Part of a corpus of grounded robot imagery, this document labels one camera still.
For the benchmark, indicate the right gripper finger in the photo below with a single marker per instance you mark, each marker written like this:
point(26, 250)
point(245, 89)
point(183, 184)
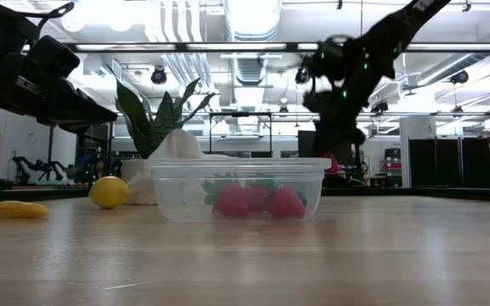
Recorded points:
point(321, 127)
point(343, 127)

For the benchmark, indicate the yellow toy lemon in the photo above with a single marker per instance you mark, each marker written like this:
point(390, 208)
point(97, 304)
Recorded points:
point(109, 192)

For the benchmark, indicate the white crumpled cloth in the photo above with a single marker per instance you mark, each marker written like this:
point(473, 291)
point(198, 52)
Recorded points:
point(177, 144)

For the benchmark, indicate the yellow toy banana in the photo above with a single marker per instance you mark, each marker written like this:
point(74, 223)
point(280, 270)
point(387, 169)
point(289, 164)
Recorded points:
point(19, 209)

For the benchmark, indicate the black background rig frame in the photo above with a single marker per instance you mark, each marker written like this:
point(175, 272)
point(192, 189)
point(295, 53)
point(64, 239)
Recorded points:
point(241, 114)

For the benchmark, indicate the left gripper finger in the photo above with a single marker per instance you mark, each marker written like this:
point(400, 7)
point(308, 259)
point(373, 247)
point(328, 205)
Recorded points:
point(79, 127)
point(81, 108)

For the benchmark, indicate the black overhead light bar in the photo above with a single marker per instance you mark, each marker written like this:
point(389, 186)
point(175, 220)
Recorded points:
point(181, 47)

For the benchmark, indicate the black ceiling spotlight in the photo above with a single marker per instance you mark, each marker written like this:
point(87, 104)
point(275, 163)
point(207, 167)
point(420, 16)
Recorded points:
point(301, 76)
point(380, 106)

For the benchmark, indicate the black partition panels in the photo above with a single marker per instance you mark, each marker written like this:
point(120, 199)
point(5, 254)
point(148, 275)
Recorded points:
point(462, 161)

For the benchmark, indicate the clear plastic tupperware container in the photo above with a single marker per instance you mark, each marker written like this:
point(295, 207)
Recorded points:
point(177, 191)

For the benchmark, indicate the silver ventilation duct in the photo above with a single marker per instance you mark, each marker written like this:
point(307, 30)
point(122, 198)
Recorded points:
point(251, 25)

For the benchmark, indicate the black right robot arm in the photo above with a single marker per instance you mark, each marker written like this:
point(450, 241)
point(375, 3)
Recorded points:
point(398, 30)

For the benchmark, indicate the background black robot arm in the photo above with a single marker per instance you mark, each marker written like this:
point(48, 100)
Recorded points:
point(24, 166)

